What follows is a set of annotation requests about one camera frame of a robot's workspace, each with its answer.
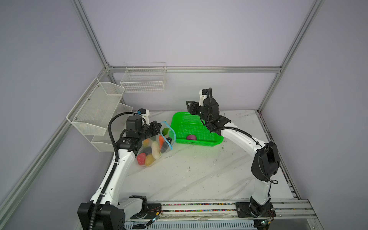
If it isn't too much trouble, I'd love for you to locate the orange toy carrot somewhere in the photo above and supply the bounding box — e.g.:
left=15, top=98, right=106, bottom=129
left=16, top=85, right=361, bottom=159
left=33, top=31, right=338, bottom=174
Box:
left=159, top=128, right=172, bottom=153

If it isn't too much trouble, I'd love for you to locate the orange yellow toy corn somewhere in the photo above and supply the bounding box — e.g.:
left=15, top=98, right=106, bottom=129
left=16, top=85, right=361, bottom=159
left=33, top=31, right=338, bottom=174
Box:
left=143, top=139, right=150, bottom=148

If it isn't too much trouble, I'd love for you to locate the clear zip top bag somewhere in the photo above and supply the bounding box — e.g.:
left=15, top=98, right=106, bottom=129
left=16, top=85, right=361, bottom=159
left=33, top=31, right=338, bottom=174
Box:
left=136, top=121, right=177, bottom=167

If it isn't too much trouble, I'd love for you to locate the black toy avocado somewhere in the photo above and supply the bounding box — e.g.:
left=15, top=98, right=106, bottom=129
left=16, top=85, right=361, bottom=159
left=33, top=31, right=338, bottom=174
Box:
left=142, top=147, right=152, bottom=156

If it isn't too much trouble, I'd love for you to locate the dark toy eggplant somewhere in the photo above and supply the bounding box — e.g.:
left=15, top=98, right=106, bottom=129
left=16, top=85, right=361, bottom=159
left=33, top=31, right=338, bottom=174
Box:
left=159, top=136, right=172, bottom=153

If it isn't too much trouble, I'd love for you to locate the white toy radish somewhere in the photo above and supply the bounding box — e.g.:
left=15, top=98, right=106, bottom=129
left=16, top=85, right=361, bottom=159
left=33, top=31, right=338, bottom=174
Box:
left=151, top=141, right=161, bottom=160

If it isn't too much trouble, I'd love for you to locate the purple toy turnip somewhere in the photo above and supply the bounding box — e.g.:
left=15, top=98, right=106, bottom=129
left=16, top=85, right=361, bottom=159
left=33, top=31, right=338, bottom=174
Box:
left=186, top=135, right=197, bottom=141

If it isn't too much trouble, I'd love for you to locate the yellow toy potato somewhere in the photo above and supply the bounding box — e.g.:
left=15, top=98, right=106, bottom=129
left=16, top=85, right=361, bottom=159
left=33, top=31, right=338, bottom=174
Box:
left=145, top=154, right=156, bottom=166

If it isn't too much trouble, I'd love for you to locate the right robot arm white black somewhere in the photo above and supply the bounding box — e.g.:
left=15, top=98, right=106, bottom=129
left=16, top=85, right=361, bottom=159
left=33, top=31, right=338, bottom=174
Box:
left=186, top=96, right=280, bottom=218

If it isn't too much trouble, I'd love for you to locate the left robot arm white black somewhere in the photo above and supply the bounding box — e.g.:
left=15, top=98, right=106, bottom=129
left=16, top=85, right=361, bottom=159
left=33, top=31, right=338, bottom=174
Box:
left=77, top=118, right=162, bottom=230

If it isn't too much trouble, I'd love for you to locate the green plastic basket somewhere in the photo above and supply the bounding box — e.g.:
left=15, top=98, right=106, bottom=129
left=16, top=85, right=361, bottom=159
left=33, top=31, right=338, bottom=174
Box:
left=170, top=112, right=224, bottom=147

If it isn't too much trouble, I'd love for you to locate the white mesh two-tier shelf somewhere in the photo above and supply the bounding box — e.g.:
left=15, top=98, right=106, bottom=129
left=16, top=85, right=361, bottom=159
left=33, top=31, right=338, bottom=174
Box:
left=66, top=79, right=133, bottom=152

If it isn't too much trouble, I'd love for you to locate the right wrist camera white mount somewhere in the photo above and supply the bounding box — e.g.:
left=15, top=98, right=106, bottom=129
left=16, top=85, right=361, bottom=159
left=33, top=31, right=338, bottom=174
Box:
left=199, top=89, right=209, bottom=107

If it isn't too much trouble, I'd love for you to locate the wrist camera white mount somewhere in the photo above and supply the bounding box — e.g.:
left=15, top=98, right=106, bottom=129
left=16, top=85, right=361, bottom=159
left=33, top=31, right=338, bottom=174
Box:
left=199, top=89, right=209, bottom=107
left=126, top=108, right=150, bottom=131

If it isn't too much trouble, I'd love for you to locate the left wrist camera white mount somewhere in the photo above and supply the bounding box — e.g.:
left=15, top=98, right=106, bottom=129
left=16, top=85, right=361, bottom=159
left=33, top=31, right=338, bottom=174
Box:
left=126, top=108, right=150, bottom=131

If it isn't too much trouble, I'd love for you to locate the white wire wall basket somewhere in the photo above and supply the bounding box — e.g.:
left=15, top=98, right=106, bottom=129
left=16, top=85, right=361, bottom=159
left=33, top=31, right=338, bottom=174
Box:
left=120, top=62, right=167, bottom=93

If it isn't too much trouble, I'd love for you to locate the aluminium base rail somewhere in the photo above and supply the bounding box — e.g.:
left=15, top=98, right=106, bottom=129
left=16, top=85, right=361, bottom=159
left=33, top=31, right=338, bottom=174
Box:
left=77, top=199, right=320, bottom=230

